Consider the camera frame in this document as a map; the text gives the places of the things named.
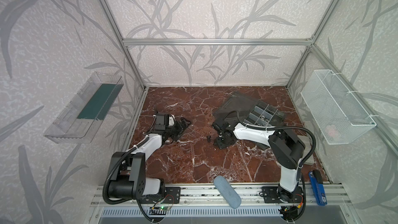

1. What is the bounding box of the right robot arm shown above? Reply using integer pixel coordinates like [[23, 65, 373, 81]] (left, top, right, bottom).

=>
[[212, 118, 317, 201]]

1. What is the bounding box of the white wire mesh basket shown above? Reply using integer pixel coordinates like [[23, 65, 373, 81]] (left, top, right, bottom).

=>
[[301, 69, 377, 145]]

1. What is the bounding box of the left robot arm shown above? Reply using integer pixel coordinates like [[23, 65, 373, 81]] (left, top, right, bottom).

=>
[[102, 113, 192, 205]]

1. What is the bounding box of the grey plastic organizer box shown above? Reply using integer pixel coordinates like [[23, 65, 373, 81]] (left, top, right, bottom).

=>
[[212, 91, 286, 127]]

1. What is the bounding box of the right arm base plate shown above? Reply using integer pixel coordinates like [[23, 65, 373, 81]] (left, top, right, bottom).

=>
[[259, 186, 304, 204]]

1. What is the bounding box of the clear plastic wall tray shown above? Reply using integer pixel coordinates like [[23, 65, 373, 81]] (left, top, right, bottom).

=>
[[44, 72, 124, 144]]

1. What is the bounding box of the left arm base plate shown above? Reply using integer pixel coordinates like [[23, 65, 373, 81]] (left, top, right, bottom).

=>
[[140, 186, 181, 204]]

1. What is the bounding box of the blue box cutter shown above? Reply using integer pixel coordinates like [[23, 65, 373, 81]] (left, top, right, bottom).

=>
[[309, 170, 328, 206]]

